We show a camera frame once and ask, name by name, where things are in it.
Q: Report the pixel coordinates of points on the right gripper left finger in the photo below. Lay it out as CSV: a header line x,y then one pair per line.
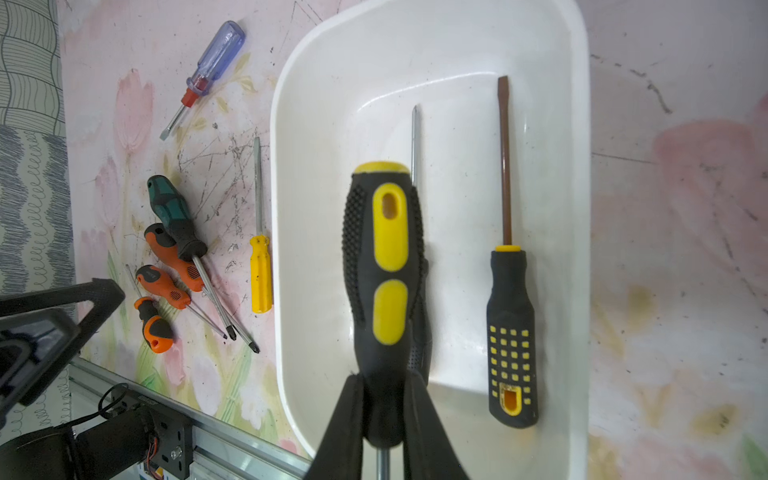
x,y
340,454

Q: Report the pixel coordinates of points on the black yellow oval-grip screwdriver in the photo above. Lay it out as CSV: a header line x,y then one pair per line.
x,y
382,277

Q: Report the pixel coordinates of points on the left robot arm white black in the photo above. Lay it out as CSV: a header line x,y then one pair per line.
x,y
100,452

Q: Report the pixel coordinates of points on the black yellow-dotted brown-shaft screwdriver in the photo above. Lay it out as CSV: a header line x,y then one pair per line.
x,y
513,394

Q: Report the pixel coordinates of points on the black handle yellow-end screwdriver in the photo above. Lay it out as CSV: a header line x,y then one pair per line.
x,y
421,347

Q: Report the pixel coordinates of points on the blue transparent handle screwdriver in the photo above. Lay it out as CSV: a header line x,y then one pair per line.
x,y
217,57

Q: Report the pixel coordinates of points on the aluminium rail frame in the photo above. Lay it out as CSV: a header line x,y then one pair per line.
x,y
219,449

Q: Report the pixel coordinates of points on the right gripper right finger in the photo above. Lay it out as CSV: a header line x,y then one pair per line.
x,y
428,453

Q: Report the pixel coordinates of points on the green black handle screwdriver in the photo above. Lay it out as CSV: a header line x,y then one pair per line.
x,y
171,208

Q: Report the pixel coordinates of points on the medium orange black screwdriver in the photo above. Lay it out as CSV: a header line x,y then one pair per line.
x,y
158,282

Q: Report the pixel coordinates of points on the small orange black screwdriver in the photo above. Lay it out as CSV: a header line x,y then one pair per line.
x,y
156,330

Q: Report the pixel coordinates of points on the yellow handle screwdriver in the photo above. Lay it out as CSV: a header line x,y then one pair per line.
x,y
260,260

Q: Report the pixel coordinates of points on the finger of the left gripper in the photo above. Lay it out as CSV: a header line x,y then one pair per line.
x,y
42,331

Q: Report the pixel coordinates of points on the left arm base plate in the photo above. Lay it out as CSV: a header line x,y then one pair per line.
x,y
171,443

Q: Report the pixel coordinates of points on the white plastic storage box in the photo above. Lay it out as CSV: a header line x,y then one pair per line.
x,y
345,97

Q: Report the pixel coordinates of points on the large orange black screwdriver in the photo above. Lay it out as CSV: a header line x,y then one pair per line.
x,y
165,250

